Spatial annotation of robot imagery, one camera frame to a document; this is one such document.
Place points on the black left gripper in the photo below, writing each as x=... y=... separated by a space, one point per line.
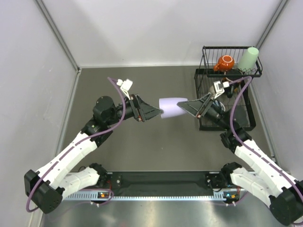
x=148 y=111

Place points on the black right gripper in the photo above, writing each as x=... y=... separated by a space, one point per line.
x=196 y=108

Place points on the lavender plastic cup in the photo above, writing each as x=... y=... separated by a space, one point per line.
x=170 y=108

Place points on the light green plastic cup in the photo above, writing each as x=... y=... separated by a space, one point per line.
x=248 y=59

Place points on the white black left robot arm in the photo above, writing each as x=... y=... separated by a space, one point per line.
x=48 y=186

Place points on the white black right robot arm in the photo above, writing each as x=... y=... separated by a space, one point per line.
x=276 y=188

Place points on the beige ceramic mug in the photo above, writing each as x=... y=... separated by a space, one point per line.
x=215 y=94

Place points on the black orange mug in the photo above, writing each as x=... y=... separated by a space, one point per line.
x=229 y=91

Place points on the orange ceramic mug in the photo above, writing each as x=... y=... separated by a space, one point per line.
x=225 y=63

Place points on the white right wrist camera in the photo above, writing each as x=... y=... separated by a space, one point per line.
x=219 y=84

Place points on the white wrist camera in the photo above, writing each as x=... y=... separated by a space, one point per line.
x=219 y=84
x=125 y=86

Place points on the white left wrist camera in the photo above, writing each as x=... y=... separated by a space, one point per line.
x=125 y=86

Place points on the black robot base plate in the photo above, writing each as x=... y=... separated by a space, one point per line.
x=165 y=183

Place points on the slotted aluminium cable duct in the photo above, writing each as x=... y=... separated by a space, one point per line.
x=104 y=196

